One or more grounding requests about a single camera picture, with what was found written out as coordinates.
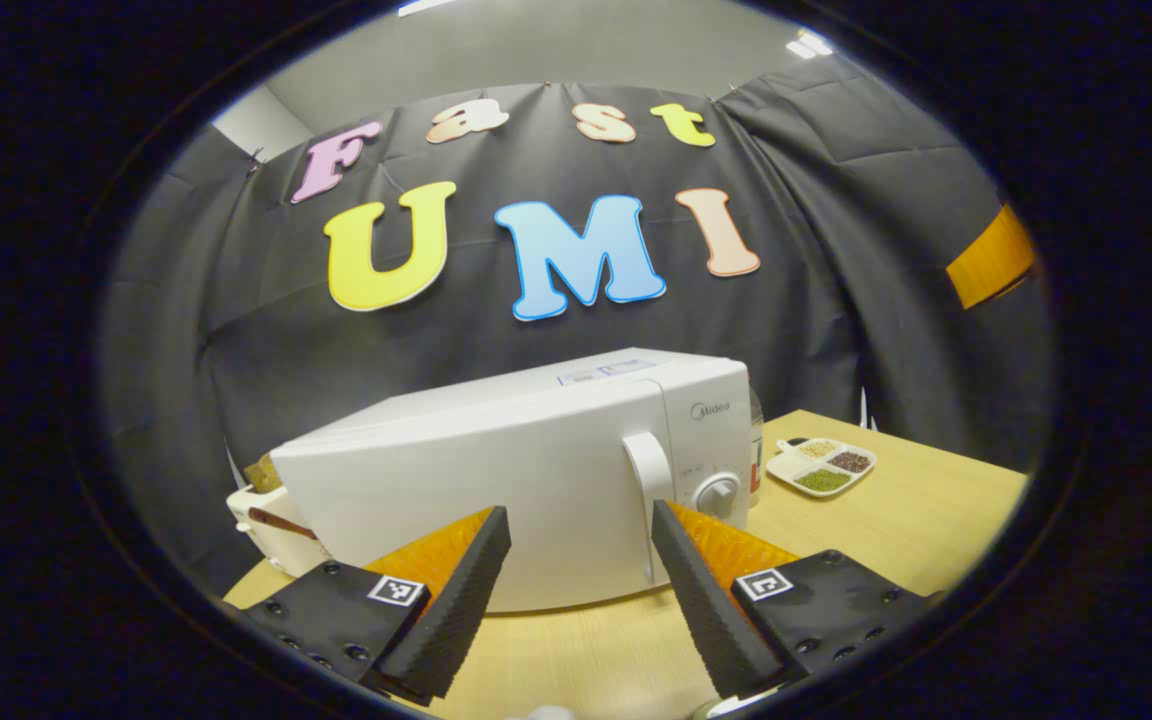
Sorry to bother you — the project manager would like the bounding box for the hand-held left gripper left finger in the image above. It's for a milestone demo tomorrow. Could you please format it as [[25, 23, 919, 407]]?
[[236, 506, 512, 701]]

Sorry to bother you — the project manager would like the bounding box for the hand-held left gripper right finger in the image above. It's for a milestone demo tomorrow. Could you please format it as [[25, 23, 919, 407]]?
[[651, 500, 939, 701]]

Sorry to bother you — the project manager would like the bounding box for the white microwave oven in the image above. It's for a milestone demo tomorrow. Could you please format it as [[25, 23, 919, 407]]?
[[271, 347, 752, 613]]

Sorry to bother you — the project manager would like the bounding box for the black backdrop cloth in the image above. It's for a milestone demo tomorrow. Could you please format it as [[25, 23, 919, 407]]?
[[96, 50, 1052, 591]]

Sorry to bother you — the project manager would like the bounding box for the clear bottle red label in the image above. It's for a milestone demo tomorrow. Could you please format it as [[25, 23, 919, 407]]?
[[748, 385, 766, 506]]

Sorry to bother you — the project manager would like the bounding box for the white sectioned bean dish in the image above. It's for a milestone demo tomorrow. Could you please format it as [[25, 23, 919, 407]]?
[[766, 436, 878, 499]]

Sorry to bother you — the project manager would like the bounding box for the brown wooden spoon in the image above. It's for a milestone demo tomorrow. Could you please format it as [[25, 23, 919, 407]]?
[[248, 508, 319, 541]]

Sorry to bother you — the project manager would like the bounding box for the white toaster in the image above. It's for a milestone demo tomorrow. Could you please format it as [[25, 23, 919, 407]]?
[[226, 455, 332, 579]]

